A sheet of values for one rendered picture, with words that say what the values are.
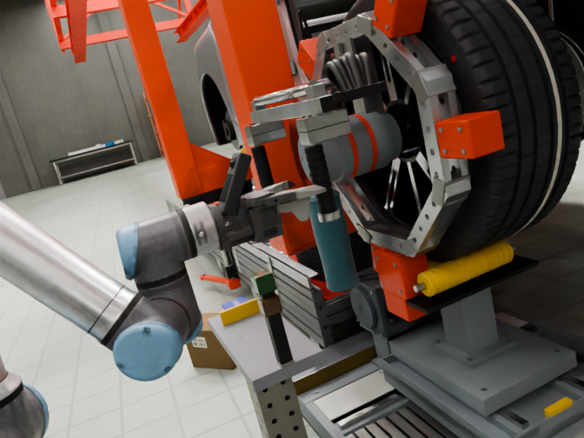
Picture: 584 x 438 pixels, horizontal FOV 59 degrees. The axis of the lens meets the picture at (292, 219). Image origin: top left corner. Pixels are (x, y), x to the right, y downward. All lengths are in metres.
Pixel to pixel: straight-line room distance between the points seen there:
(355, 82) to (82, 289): 0.59
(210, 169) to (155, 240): 2.63
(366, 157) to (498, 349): 0.64
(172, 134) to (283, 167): 1.94
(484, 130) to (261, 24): 0.84
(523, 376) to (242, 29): 1.18
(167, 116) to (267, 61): 1.93
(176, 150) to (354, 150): 2.40
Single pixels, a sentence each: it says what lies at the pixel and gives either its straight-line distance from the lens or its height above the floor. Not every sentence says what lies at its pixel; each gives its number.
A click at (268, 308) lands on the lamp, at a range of 1.08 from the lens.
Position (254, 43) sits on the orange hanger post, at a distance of 1.57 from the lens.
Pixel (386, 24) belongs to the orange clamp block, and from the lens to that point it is 1.07.
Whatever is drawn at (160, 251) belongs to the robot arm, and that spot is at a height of 0.80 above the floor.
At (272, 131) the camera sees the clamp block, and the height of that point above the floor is 0.92.
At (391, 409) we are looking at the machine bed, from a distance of 1.61.
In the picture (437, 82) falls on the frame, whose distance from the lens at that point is 1.01.
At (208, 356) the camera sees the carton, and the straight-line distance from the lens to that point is 2.23.
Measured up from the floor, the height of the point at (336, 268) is 0.55.
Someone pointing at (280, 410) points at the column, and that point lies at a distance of 1.42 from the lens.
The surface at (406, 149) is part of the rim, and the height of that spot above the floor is 0.80.
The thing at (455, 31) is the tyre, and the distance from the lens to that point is 1.06.
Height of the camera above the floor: 0.99
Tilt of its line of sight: 13 degrees down
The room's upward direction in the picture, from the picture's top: 14 degrees counter-clockwise
